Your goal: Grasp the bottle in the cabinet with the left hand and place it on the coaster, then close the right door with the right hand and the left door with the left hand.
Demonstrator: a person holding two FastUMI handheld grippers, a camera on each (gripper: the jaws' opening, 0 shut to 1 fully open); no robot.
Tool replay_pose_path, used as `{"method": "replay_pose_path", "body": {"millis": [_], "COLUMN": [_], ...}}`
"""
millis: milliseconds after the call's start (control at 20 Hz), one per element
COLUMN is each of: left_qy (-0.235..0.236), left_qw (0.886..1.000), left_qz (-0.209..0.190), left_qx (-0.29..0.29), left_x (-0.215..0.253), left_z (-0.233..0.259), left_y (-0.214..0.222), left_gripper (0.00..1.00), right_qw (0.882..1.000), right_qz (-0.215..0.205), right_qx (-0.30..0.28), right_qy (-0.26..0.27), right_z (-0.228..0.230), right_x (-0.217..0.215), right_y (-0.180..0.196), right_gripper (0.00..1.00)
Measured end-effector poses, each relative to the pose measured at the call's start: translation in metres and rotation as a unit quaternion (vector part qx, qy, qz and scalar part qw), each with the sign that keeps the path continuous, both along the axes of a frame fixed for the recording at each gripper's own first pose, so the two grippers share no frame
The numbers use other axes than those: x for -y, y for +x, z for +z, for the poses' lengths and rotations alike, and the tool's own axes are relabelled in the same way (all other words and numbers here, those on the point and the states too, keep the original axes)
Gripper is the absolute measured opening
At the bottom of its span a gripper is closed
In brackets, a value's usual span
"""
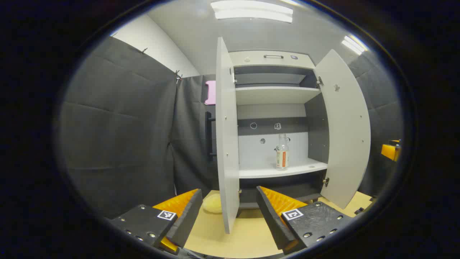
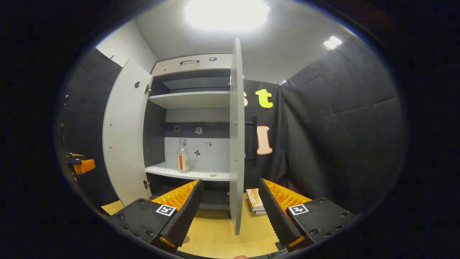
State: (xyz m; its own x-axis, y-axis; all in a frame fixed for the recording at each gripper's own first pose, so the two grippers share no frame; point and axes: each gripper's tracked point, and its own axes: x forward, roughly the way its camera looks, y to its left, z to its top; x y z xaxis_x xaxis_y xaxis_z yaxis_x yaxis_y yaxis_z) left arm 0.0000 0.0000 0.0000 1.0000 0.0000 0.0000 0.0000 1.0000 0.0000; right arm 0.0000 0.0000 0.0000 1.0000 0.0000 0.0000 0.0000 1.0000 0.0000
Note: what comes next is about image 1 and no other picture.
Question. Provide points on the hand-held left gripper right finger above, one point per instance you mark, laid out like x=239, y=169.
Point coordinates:
x=271, y=219

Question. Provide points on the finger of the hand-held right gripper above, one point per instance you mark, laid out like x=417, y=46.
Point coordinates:
x=389, y=151

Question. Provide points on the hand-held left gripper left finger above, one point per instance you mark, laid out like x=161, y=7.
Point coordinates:
x=187, y=219

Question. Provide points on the white cabinet door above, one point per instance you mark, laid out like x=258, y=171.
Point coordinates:
x=346, y=126
x=226, y=144

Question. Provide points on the clear glass bottle orange label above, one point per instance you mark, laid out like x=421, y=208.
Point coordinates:
x=282, y=158

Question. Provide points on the white and grey cabinet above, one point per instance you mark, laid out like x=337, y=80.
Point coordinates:
x=273, y=95

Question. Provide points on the yellow fluffy round pad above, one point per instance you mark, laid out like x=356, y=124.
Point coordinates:
x=212, y=204

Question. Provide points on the black table edge clamp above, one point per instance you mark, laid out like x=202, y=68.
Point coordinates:
x=359, y=210

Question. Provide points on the small ceiling light panel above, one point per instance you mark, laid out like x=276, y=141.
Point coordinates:
x=354, y=45

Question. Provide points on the large ceiling light panel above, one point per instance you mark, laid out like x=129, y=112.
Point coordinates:
x=251, y=10

